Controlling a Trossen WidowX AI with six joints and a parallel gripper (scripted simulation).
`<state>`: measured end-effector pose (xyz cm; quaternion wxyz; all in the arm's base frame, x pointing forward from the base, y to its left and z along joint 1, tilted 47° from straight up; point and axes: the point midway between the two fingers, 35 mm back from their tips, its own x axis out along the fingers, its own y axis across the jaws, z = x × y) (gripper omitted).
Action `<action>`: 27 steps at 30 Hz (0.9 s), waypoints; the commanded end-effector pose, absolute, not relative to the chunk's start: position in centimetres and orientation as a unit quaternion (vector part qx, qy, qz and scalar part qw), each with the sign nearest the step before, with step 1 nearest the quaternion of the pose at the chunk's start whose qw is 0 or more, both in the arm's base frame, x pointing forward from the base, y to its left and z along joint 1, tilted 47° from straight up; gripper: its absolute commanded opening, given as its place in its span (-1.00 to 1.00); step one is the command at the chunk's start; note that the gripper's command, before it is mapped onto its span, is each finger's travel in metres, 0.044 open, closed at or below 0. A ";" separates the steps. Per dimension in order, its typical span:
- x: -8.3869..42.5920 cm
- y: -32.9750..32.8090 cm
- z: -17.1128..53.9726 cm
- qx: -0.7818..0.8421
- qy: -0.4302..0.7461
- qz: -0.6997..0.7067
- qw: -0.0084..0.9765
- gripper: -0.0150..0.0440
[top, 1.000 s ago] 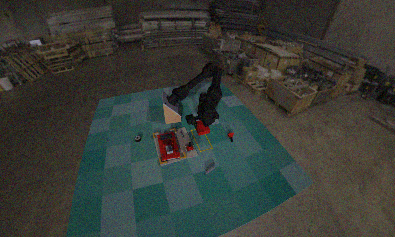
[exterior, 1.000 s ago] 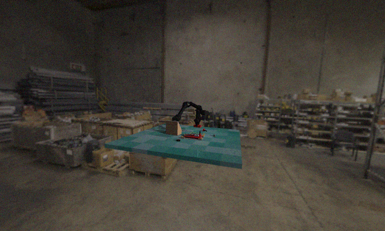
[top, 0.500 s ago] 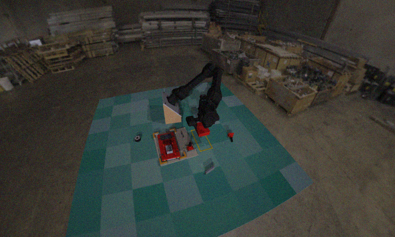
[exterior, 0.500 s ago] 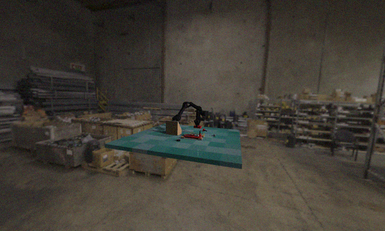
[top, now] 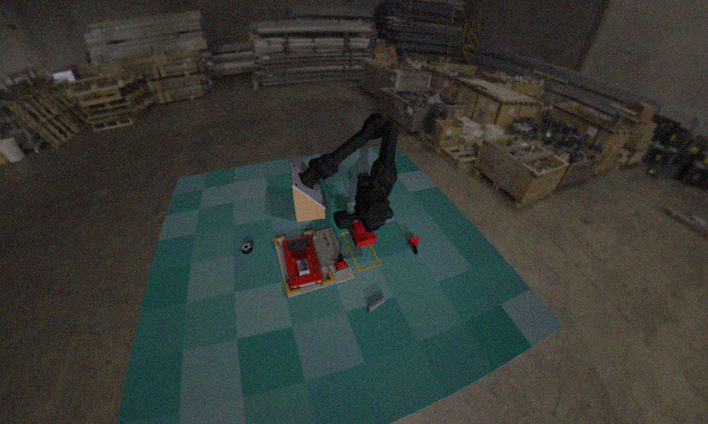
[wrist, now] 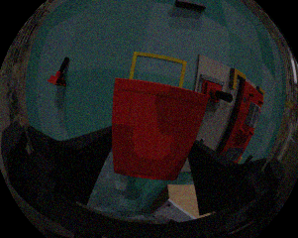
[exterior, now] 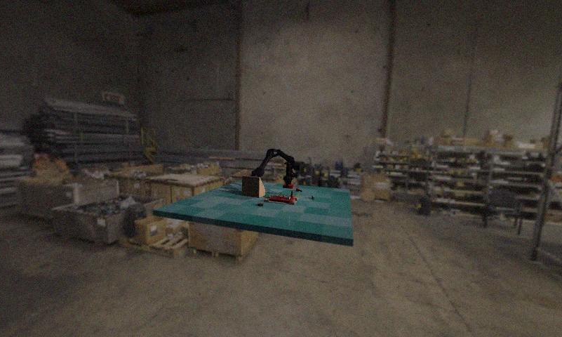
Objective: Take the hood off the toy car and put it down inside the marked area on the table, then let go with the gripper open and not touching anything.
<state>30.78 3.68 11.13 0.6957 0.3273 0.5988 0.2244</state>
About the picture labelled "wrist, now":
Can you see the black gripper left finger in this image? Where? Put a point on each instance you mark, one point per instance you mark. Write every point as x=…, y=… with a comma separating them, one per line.
x=78, y=161

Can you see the yellow rectangular frame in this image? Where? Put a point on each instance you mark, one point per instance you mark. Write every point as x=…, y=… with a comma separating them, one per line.
x=135, y=54

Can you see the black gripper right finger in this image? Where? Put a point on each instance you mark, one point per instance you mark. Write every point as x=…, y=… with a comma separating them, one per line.
x=215, y=176

